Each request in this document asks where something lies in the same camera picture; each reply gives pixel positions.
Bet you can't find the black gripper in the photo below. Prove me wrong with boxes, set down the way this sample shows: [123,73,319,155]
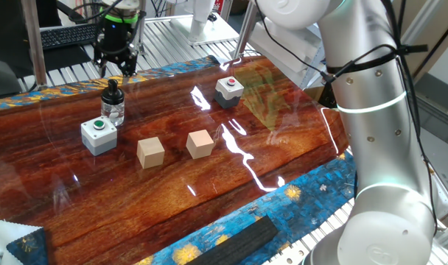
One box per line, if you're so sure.
[94,16,139,78]

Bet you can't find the black knobbed jar lid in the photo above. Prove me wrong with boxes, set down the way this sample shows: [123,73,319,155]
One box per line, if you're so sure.
[100,78,125,106]

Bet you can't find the clear glass jar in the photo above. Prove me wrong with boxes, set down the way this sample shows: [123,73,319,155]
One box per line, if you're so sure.
[100,99,125,127]

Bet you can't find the black desk pad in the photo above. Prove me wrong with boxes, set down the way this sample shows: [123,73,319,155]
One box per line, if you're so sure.
[43,43,94,73]

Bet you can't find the black computer keyboard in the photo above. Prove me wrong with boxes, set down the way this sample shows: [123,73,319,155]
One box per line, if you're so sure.
[39,22,99,52]

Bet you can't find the green push button box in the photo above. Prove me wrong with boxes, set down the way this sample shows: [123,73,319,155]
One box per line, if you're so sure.
[80,116,119,157]

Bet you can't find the light wooden cube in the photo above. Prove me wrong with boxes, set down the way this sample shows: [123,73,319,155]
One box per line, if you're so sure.
[136,136,166,170]
[185,129,215,160]

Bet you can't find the red push button box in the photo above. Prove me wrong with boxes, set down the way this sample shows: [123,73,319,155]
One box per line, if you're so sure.
[214,76,245,110]

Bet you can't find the glossy wood grain mat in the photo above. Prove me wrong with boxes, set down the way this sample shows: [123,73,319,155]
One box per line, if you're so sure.
[0,54,352,265]

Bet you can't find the white foam packing pieces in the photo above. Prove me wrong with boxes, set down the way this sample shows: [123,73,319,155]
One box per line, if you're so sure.
[248,18,326,73]

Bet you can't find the grey metal shelf rack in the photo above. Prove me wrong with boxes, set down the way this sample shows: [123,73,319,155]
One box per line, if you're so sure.
[299,21,328,89]

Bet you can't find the black plastic crate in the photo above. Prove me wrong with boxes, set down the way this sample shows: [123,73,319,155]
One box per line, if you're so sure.
[318,82,339,110]

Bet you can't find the black foam block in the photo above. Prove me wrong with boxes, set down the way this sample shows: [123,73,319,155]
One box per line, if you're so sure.
[185,215,279,265]

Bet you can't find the blue starry night cloth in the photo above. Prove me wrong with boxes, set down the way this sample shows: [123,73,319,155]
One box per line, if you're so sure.
[0,54,357,265]

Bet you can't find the aluminium frame post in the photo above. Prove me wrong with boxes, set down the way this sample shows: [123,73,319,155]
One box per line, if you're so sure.
[20,0,48,89]
[231,0,262,60]

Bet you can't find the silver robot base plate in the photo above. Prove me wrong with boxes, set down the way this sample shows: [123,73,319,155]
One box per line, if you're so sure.
[262,237,321,265]

